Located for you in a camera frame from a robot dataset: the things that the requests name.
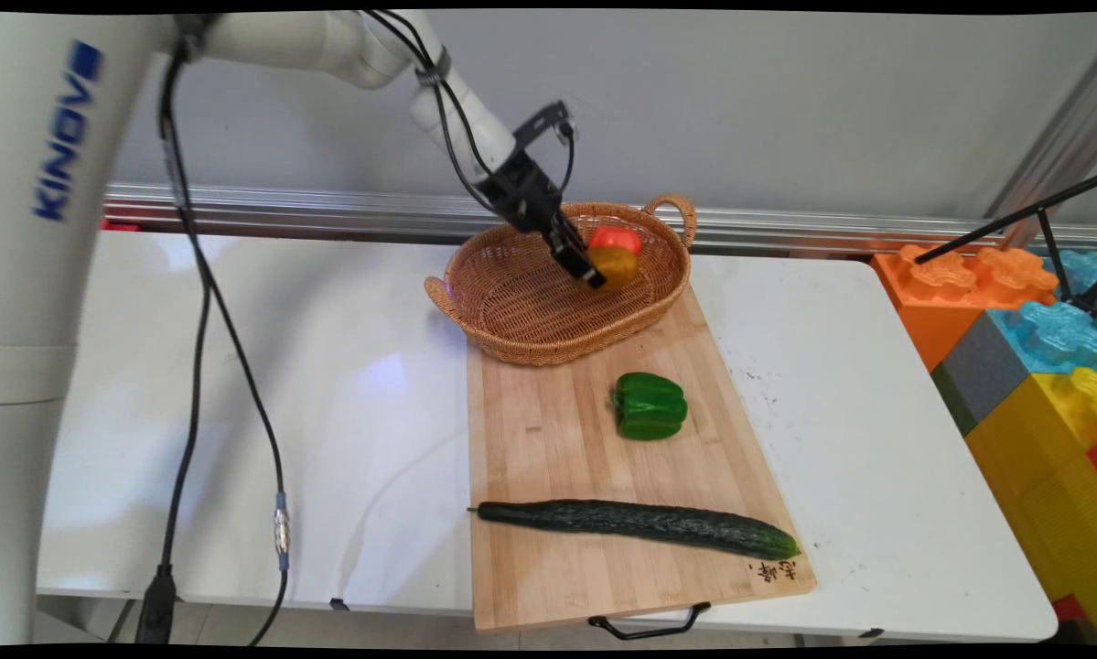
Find dark green cucumber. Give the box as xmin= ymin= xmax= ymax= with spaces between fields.
xmin=468 ymin=498 xmax=801 ymax=561

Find horizontal aluminium frame rail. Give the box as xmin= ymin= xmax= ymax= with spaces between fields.
xmin=102 ymin=181 xmax=1097 ymax=257

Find black tripod legs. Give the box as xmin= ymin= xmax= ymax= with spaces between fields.
xmin=914 ymin=173 xmax=1097 ymax=319

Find yellow-brown toy potato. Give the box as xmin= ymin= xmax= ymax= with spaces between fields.
xmin=586 ymin=245 xmax=640 ymax=293

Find blue giant building block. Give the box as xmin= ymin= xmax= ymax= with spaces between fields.
xmin=985 ymin=251 xmax=1097 ymax=377

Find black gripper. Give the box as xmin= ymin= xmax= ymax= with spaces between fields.
xmin=479 ymin=150 xmax=607 ymax=290

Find wooden cutting board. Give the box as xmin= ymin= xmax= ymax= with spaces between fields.
xmin=466 ymin=284 xmax=818 ymax=632

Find yellow giant building block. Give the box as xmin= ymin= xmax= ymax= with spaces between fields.
xmin=963 ymin=366 xmax=1097 ymax=639

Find grey giant building block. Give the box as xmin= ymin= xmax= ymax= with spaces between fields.
xmin=930 ymin=311 xmax=1030 ymax=438

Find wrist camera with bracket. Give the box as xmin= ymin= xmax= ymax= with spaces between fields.
xmin=511 ymin=100 xmax=576 ymax=155

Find black cutting board handle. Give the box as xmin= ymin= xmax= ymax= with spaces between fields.
xmin=588 ymin=601 xmax=713 ymax=640

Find orange giant building block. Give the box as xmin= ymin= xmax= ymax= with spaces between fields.
xmin=870 ymin=244 xmax=1059 ymax=373

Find green toy bell pepper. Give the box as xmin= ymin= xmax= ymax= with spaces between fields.
xmin=612 ymin=372 xmax=689 ymax=442

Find black cable with thick plug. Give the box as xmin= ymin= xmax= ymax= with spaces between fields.
xmin=134 ymin=55 xmax=214 ymax=645

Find woven wicker basket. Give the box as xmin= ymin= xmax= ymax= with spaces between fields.
xmin=425 ymin=193 xmax=699 ymax=368

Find slanted aluminium frame post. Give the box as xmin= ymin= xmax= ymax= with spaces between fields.
xmin=983 ymin=41 xmax=1097 ymax=250

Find red toy tomato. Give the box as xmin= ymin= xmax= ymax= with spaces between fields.
xmin=589 ymin=224 xmax=643 ymax=256

